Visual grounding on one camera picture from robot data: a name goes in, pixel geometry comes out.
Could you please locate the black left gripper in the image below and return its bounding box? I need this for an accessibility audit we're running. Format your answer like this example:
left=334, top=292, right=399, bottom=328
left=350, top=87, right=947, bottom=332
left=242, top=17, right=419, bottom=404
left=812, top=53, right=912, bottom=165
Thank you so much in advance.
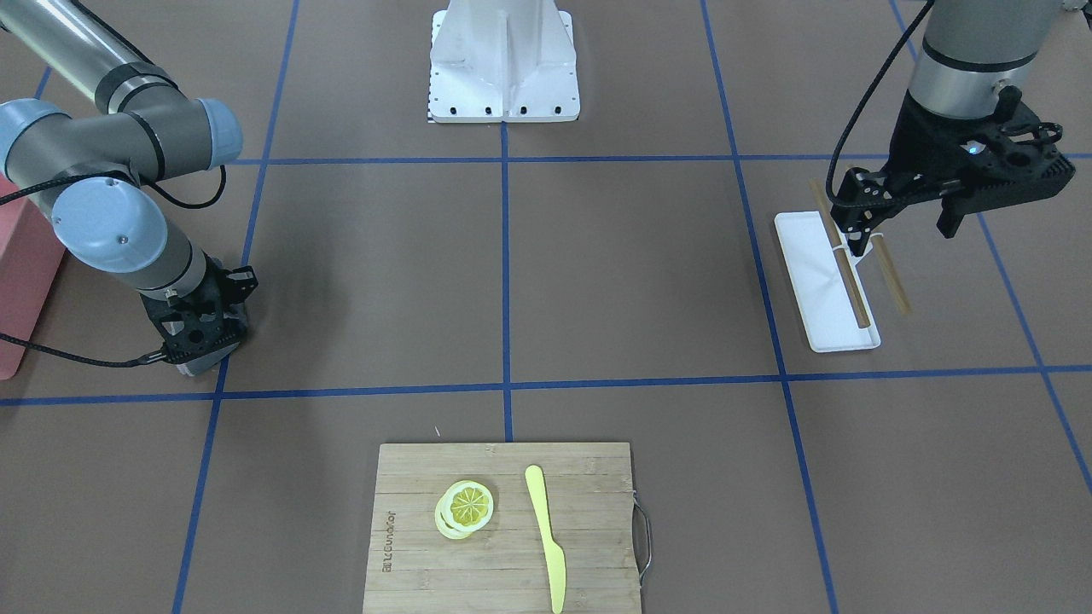
left=829, top=85, right=1076, bottom=258

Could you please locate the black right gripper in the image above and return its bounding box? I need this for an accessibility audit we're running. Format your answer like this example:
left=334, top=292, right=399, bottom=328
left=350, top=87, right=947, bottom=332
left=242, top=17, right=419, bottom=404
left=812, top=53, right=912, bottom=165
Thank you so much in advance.
left=142, top=264, right=258, bottom=366

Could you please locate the wooden towel rack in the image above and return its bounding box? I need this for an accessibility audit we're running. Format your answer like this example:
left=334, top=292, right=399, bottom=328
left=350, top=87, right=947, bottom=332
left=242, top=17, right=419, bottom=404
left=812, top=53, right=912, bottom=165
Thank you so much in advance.
left=809, top=178, right=913, bottom=329

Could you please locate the yellow plastic knife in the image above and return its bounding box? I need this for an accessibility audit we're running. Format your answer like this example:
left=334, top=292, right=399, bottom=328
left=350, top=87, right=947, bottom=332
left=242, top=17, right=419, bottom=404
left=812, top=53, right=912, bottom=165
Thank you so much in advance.
left=524, top=464, right=568, bottom=613

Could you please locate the pink plastic bin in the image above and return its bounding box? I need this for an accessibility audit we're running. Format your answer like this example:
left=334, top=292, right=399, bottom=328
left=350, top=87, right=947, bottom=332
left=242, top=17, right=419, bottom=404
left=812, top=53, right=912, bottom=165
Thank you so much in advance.
left=1, top=197, right=66, bottom=341

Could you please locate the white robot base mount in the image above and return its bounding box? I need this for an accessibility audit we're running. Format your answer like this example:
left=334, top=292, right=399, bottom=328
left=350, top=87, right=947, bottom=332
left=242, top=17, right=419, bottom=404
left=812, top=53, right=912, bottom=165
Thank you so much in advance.
left=427, top=1, right=581, bottom=123

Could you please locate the grey and pink cloth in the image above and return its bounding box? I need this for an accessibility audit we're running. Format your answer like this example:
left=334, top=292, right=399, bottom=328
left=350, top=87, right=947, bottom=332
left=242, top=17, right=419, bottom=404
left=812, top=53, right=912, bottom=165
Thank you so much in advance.
left=176, top=303, right=249, bottom=377

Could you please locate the yellow lemon slice toy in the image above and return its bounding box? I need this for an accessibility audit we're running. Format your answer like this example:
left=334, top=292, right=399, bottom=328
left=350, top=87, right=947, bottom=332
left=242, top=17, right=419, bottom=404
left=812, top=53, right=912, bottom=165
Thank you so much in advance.
left=434, top=479, right=495, bottom=540

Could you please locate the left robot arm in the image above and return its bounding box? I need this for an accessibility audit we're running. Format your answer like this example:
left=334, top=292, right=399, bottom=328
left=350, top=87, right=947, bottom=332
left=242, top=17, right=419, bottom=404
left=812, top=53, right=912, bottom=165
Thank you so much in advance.
left=824, top=1, right=1075, bottom=257

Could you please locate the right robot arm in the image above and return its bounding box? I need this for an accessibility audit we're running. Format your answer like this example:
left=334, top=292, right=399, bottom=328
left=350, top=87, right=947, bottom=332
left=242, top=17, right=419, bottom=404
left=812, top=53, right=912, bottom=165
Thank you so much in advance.
left=1, top=1, right=258, bottom=376

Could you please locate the bamboo cutting board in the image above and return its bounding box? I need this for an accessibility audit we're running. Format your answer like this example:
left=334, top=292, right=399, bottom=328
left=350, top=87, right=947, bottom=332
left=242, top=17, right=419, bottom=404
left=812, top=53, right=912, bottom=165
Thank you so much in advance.
left=363, top=442, right=642, bottom=613

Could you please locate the white rectangular tray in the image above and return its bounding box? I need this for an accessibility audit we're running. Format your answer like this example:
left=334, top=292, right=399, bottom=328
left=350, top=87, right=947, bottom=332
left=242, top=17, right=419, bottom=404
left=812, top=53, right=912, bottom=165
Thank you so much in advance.
left=775, top=211, right=881, bottom=353

